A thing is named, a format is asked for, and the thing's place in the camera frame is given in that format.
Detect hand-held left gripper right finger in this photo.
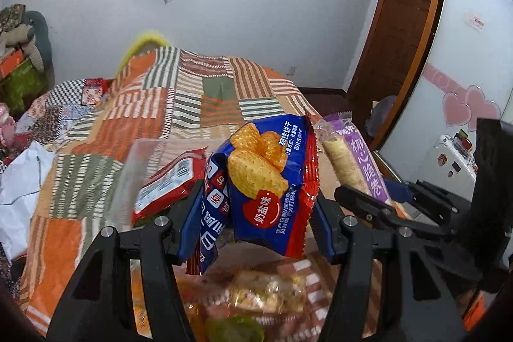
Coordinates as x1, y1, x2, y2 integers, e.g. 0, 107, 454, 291
308, 194, 467, 342

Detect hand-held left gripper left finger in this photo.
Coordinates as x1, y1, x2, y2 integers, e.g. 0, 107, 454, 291
47, 178, 209, 342

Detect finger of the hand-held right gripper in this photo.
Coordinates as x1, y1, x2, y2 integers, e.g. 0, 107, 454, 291
334, 185, 401, 229
387, 179, 461, 225

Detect purple wafer roll packet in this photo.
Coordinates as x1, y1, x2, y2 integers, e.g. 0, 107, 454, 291
315, 112, 393, 206

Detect red snack packet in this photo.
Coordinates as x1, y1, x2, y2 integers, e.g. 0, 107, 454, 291
132, 152, 207, 222

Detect clear plastic container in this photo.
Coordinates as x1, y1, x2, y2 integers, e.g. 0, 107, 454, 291
106, 138, 225, 226

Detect blue cracker packet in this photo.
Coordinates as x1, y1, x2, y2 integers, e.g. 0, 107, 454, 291
178, 113, 321, 274

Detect white suitcase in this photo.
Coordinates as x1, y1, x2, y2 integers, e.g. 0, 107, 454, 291
417, 129, 477, 190

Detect clear bag of nuggets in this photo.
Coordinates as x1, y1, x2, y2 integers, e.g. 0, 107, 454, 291
230, 270, 307, 313

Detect grey bag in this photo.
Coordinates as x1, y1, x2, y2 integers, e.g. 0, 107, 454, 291
366, 96, 397, 136

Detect pink heart stickers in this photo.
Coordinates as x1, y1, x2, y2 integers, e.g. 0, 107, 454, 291
443, 86, 501, 128

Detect green pea packet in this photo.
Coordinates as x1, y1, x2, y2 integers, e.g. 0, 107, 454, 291
206, 316, 265, 342

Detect orange striped patchwork blanket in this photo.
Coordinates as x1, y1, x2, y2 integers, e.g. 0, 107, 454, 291
20, 46, 409, 342

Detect white crumpled paper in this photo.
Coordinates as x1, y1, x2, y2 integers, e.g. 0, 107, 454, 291
0, 142, 55, 260

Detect checkered patchwork quilt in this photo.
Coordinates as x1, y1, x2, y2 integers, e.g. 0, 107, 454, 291
16, 78, 113, 144

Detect wooden wardrobe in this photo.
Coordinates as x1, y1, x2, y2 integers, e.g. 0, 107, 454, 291
353, 0, 513, 182

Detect wooden door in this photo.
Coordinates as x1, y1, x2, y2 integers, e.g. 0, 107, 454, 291
347, 0, 437, 114

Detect pink toy rabbit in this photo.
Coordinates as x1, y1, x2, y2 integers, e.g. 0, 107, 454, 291
0, 104, 17, 150

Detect yellow foam tube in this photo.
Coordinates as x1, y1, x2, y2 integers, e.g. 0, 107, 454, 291
116, 30, 171, 74

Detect green bag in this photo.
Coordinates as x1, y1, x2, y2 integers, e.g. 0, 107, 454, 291
0, 62, 41, 114

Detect orange box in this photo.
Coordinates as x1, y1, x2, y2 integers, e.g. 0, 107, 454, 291
0, 47, 25, 76

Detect patterned cushion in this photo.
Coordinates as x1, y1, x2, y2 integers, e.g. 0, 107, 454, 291
0, 3, 27, 32

